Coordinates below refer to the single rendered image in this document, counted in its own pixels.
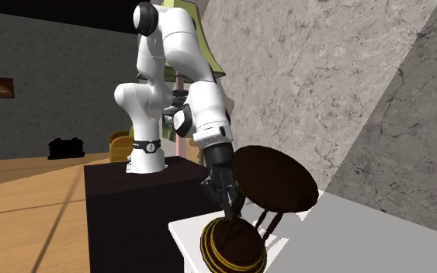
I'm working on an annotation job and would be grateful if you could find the black boxy object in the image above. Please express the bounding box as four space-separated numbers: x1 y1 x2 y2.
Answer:
47 136 86 160

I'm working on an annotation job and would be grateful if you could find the dark robot stand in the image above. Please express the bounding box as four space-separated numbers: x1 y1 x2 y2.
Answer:
83 155 224 273

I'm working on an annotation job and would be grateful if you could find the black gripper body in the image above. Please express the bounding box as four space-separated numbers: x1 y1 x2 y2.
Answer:
202 142 238 183

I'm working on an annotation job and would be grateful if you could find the dark brown yellow-striped bowl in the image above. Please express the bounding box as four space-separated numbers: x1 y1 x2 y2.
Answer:
199 216 269 273

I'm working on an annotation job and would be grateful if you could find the yellow armchair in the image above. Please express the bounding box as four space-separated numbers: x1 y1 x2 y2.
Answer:
108 130 135 164

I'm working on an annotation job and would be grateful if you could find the dark brown round stool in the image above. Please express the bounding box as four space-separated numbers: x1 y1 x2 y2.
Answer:
231 144 320 243

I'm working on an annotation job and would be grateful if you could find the white table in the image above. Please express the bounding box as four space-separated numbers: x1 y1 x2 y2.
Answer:
168 190 437 273

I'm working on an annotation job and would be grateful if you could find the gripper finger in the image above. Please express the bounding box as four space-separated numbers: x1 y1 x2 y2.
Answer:
200 176 232 222
224 175 246 221

